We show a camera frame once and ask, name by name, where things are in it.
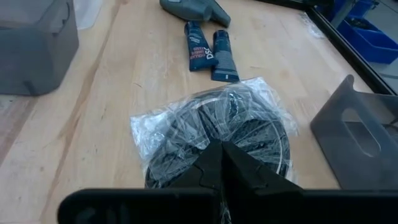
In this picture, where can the blue plastic crate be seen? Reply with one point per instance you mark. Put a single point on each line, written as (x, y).
(370, 43)
(360, 7)

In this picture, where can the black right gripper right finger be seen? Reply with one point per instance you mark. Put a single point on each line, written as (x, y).
(245, 177)

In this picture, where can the smoky translucent plastic bin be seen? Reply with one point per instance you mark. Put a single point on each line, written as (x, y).
(37, 56)

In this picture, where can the black metal table frame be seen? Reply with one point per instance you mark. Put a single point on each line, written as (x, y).
(342, 43)

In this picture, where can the grey key fob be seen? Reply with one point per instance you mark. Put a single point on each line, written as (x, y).
(186, 9)
(221, 15)

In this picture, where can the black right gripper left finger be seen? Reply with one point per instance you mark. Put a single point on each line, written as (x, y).
(205, 174)

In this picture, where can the clear tape patch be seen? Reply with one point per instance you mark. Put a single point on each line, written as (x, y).
(312, 26)

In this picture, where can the gray plastic storage bin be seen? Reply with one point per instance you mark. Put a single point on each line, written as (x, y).
(335, 155)

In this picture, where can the bagged black mesh pouf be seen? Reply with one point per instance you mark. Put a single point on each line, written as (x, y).
(192, 130)

